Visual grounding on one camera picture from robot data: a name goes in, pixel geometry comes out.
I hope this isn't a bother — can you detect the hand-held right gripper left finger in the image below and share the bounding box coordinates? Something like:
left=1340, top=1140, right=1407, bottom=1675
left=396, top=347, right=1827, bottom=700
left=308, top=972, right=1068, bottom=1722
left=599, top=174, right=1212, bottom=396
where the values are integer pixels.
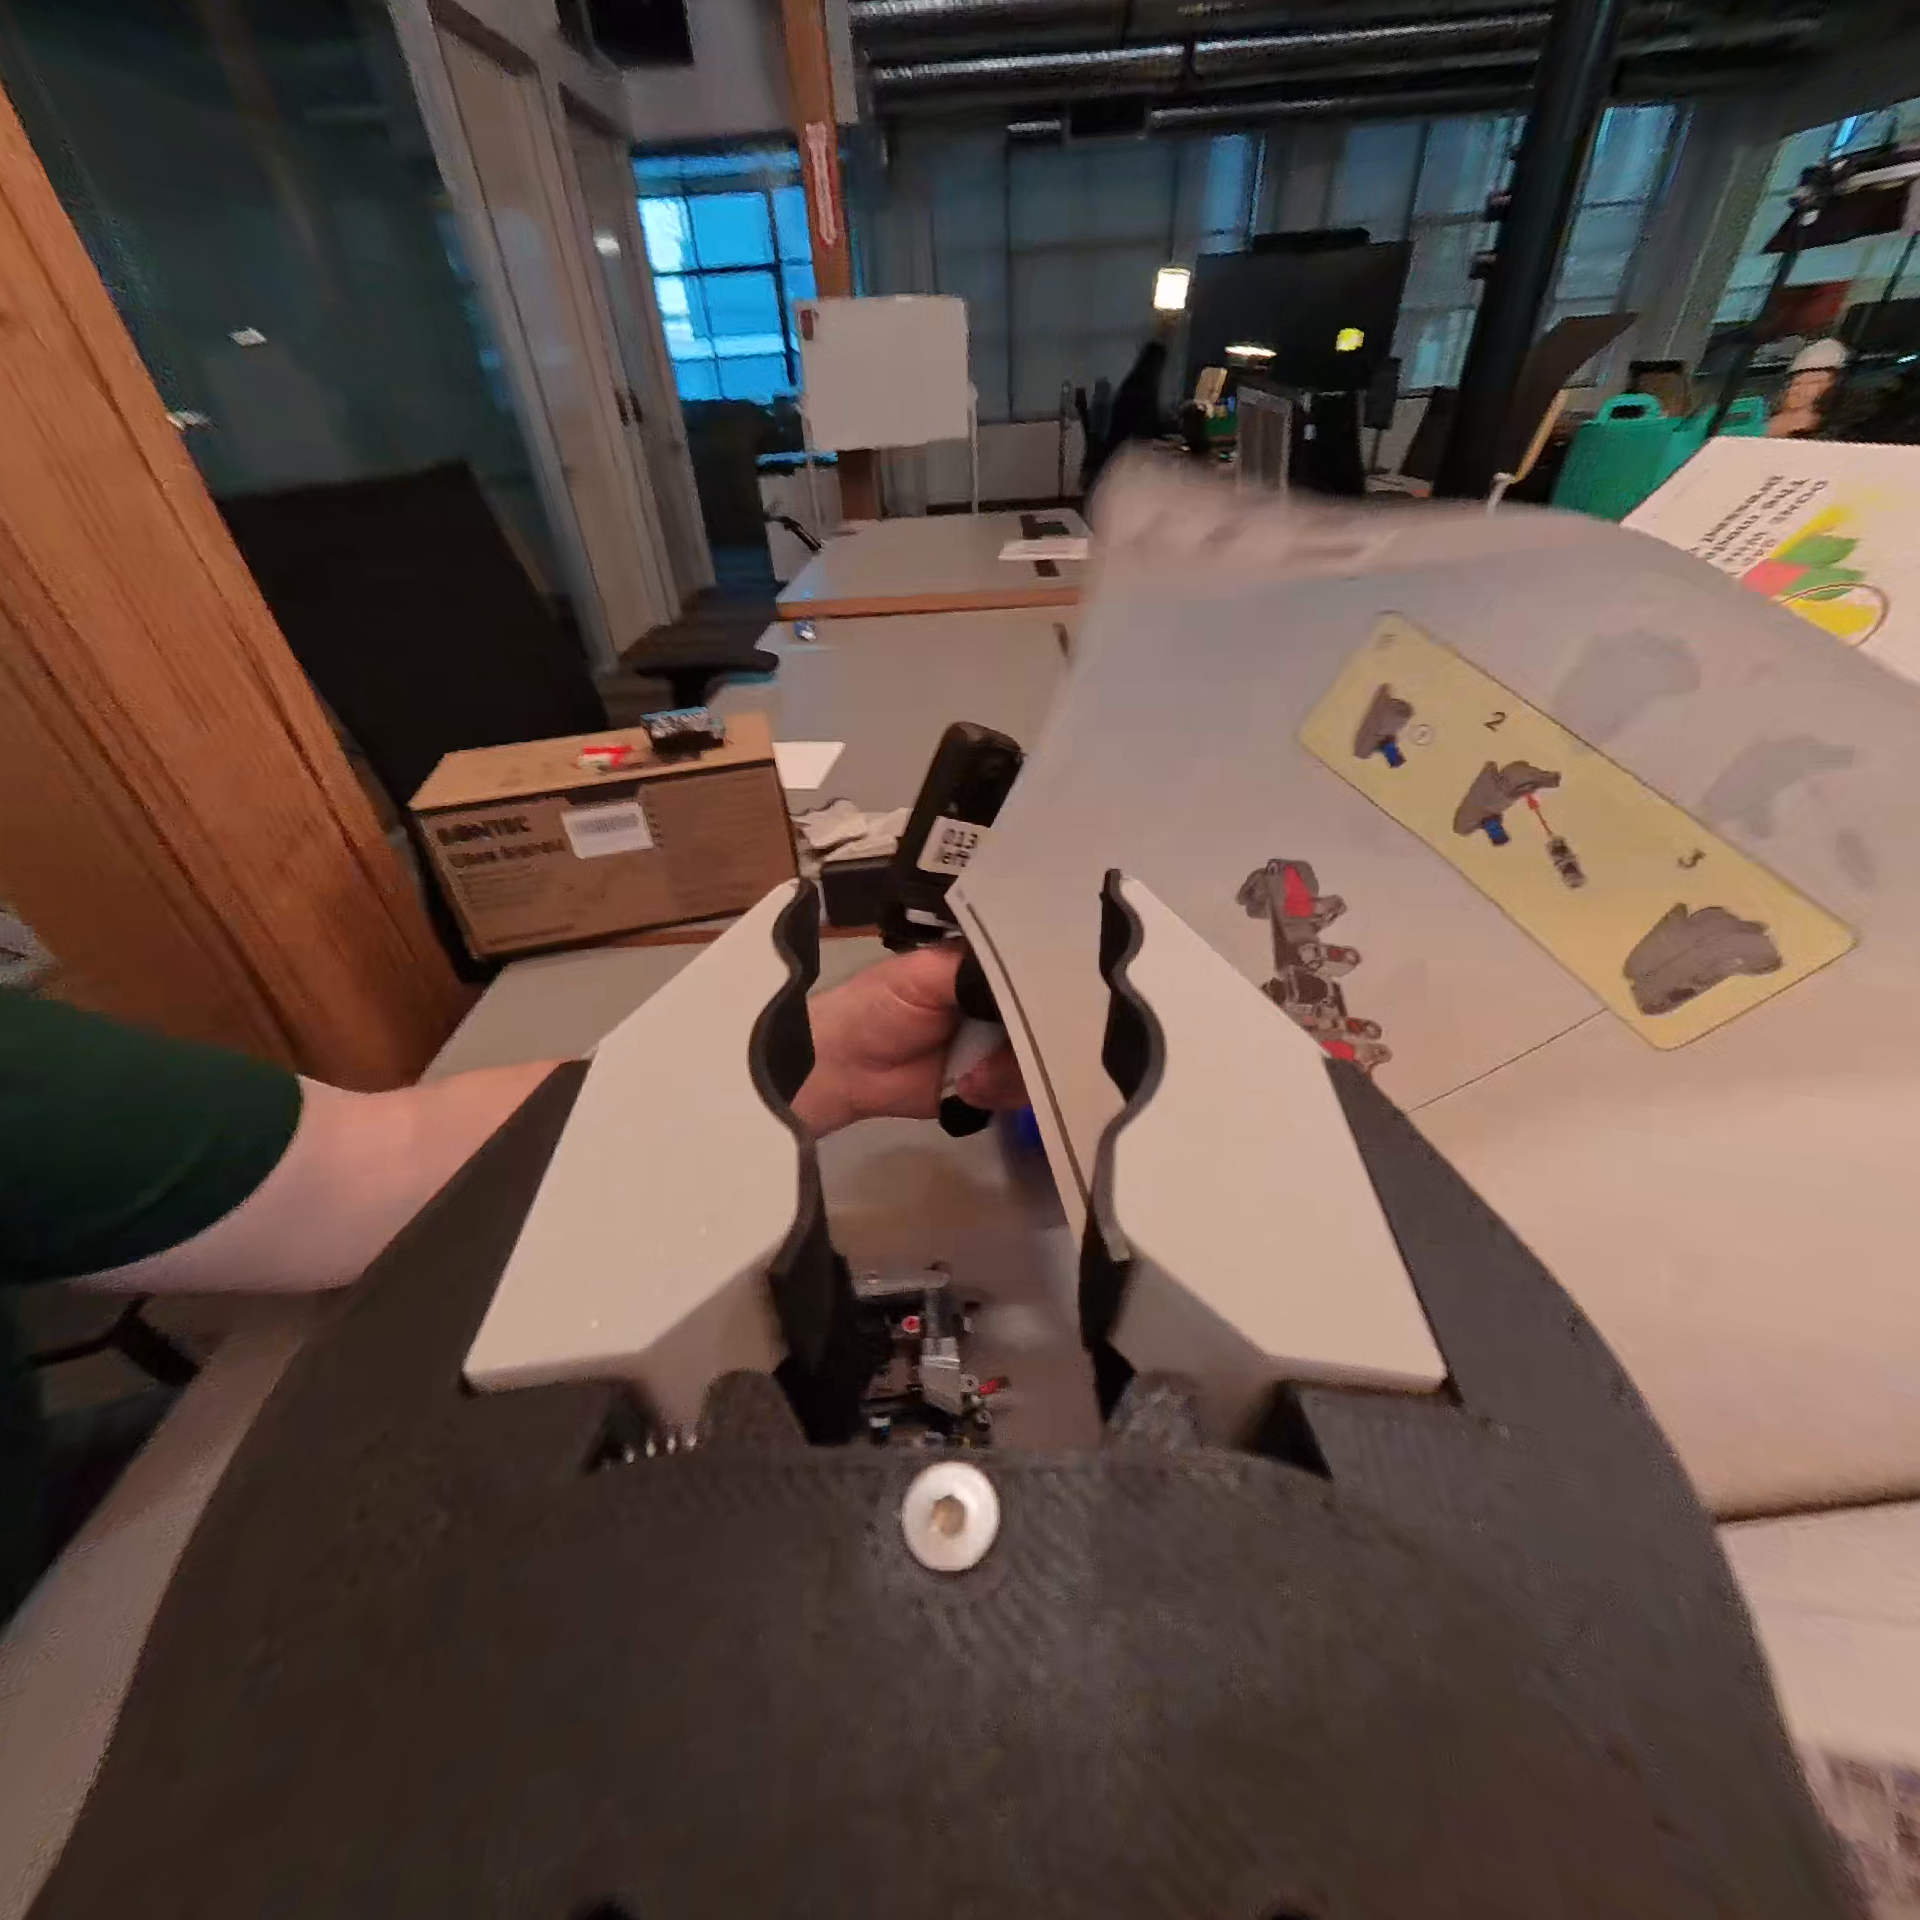
left=462, top=877, right=870, bottom=1450

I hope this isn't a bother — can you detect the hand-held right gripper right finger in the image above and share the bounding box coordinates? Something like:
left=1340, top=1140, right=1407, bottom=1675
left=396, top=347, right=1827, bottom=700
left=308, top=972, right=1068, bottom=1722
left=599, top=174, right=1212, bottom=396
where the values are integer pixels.
left=1078, top=867, right=1450, bottom=1442

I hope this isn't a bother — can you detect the lego instruction booklet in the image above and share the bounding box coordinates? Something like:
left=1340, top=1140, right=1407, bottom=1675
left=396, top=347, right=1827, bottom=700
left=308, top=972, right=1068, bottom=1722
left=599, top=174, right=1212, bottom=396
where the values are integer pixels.
left=944, top=434, right=1920, bottom=1521

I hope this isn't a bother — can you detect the person's left forearm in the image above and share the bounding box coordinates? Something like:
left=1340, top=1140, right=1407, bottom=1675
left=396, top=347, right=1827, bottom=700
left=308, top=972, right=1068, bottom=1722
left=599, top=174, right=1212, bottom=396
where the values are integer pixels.
left=60, top=1049, right=602, bottom=1298

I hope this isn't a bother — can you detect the large lego vehicle chassis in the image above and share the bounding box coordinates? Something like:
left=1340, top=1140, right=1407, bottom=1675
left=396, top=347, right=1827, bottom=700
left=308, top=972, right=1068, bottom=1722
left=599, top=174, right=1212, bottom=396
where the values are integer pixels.
left=854, top=1260, right=1018, bottom=1450

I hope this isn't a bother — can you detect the person's left hand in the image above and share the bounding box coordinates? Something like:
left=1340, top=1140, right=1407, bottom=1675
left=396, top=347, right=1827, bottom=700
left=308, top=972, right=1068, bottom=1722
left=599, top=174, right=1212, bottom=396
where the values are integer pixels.
left=792, top=945, right=1039, bottom=1142

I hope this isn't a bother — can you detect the grey top office desk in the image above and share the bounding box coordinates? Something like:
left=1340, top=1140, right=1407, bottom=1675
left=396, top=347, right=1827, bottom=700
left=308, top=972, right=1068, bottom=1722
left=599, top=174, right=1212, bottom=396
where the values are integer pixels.
left=776, top=507, right=1100, bottom=625

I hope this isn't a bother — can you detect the brown cardboard box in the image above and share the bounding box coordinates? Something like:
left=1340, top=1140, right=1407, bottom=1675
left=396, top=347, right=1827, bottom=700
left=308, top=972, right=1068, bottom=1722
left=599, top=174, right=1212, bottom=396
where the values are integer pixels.
left=408, top=710, right=800, bottom=962

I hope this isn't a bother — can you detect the black stool seat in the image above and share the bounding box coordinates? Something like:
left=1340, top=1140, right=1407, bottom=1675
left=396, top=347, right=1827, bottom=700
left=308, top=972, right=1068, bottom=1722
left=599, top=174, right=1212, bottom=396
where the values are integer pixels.
left=619, top=593, right=784, bottom=710

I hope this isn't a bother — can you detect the white whiteboard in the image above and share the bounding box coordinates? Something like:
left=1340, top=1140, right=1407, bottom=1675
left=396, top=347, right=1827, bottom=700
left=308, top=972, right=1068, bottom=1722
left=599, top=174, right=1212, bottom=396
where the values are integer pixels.
left=792, top=294, right=980, bottom=455

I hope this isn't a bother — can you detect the person's green shirt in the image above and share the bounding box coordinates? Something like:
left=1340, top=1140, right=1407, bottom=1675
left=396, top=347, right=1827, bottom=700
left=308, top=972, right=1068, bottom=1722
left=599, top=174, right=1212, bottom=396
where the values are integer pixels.
left=0, top=989, right=308, bottom=1629

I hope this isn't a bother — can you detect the large black screen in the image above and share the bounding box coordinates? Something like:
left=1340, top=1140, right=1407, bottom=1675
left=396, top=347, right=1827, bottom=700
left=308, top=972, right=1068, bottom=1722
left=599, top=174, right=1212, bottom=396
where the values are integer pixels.
left=1182, top=237, right=1415, bottom=405

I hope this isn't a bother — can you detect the green plastic container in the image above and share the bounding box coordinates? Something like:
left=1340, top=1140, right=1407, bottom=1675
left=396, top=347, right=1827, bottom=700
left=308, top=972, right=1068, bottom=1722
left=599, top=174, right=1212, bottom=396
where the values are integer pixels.
left=1550, top=391, right=1777, bottom=521

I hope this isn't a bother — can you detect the black vertical pole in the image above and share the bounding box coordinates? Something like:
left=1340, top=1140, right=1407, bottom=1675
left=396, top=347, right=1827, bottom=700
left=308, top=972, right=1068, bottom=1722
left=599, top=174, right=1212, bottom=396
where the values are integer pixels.
left=1438, top=0, right=1626, bottom=500

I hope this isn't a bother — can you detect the wooden support post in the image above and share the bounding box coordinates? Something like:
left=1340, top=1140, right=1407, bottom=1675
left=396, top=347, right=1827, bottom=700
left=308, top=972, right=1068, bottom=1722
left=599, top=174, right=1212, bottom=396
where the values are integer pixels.
left=0, top=89, right=472, bottom=1094

